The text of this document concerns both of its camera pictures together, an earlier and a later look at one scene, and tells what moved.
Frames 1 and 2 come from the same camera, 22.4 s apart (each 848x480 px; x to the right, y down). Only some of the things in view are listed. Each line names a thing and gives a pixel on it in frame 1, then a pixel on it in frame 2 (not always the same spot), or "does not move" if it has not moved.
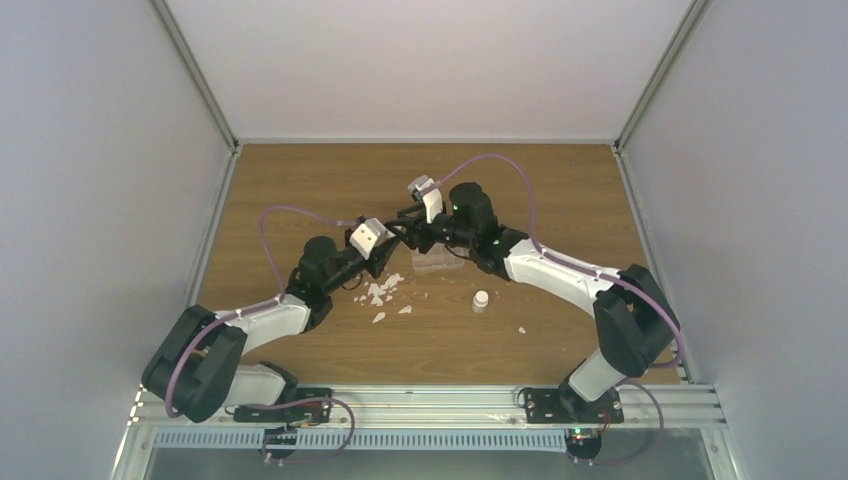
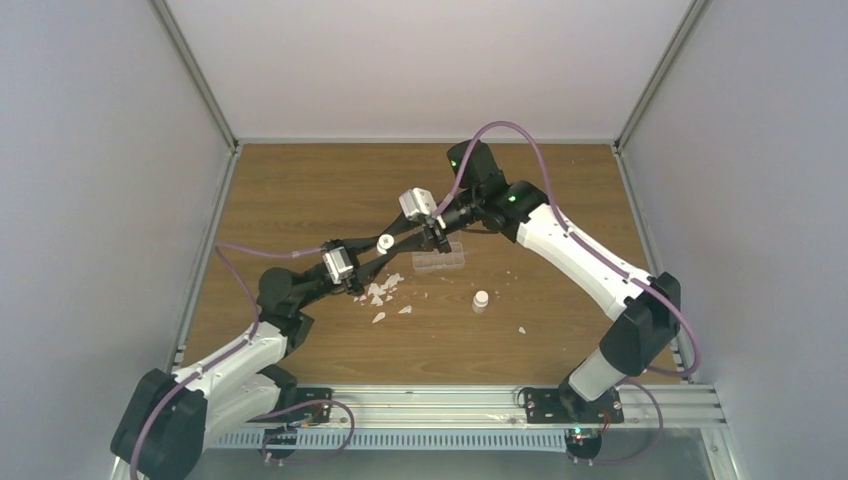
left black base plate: [313, 406] does not move
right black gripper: [422, 234] to [433, 232]
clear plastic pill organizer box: [439, 256] does not move
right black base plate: [545, 406] does not move
